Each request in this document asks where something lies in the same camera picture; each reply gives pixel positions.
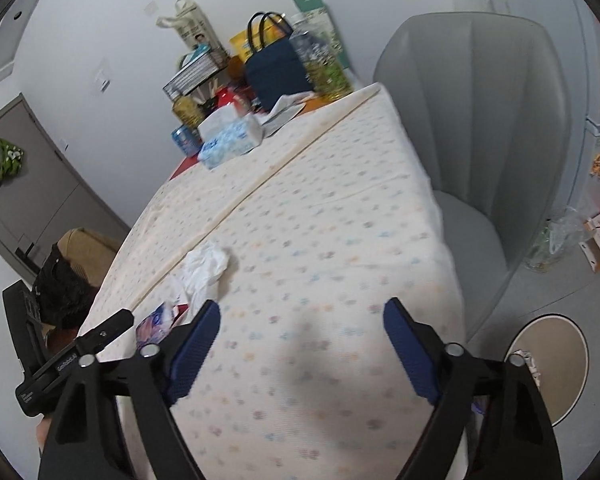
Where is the white light switch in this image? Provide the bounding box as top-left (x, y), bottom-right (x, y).
top-left (94, 57), bottom-right (115, 95)

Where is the large clear tea bottle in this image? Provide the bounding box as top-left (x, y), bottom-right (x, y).
top-left (290, 30), bottom-right (355, 101)

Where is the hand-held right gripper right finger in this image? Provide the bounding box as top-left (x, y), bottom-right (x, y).
top-left (384, 297), bottom-right (563, 480)

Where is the green hanging toy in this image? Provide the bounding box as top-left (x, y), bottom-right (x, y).
top-left (0, 137), bottom-right (28, 183)

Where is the white paper bag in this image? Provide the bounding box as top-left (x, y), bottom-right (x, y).
top-left (156, 0), bottom-right (228, 56)

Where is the floral patterned tablecloth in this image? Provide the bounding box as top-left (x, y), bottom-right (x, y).
top-left (77, 82), bottom-right (468, 480)

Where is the purple packet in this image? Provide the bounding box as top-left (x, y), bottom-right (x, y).
top-left (136, 302), bottom-right (178, 346)

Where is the yellow pouch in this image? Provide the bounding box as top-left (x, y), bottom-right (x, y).
top-left (229, 30), bottom-right (256, 58)

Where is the blue soda can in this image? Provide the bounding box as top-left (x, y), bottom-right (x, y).
top-left (171, 125), bottom-right (203, 157)

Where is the teal packet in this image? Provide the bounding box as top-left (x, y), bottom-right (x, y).
top-left (180, 44), bottom-right (212, 68)

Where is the tan fabric chair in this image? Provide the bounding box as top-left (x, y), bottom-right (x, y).
top-left (57, 228), bottom-right (123, 281)

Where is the black wire basket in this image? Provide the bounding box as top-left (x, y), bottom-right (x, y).
top-left (162, 50), bottom-right (231, 101)

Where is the red table mat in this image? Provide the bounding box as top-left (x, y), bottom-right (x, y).
top-left (169, 155), bottom-right (203, 181)

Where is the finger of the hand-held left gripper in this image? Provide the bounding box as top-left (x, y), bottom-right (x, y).
top-left (2, 280), bottom-right (48, 367)
top-left (74, 309), bottom-right (134, 357)

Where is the brown and black bag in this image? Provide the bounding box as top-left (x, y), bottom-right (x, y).
top-left (32, 245), bottom-right (101, 331)

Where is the clear plastic bag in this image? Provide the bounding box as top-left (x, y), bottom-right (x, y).
top-left (522, 207), bottom-right (593, 273)

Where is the blue tissue box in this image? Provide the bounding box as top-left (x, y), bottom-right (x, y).
top-left (197, 107), bottom-right (265, 170)

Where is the grey chair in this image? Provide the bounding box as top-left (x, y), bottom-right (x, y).
top-left (372, 11), bottom-right (573, 343)

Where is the navy lunch bag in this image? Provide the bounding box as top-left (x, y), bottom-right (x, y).
top-left (244, 11), bottom-right (311, 111)

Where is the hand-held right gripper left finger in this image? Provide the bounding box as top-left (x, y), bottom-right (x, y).
top-left (37, 300), bottom-right (222, 480)

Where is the white tissue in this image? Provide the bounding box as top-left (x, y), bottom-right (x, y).
top-left (172, 240), bottom-right (231, 311)

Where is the grey door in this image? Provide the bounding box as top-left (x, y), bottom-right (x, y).
top-left (0, 92), bottom-right (131, 281)

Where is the round beige waste bin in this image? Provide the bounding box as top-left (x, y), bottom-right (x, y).
top-left (504, 314), bottom-right (590, 428)

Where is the white paper napkin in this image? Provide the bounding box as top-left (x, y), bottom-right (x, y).
top-left (260, 92), bottom-right (316, 136)

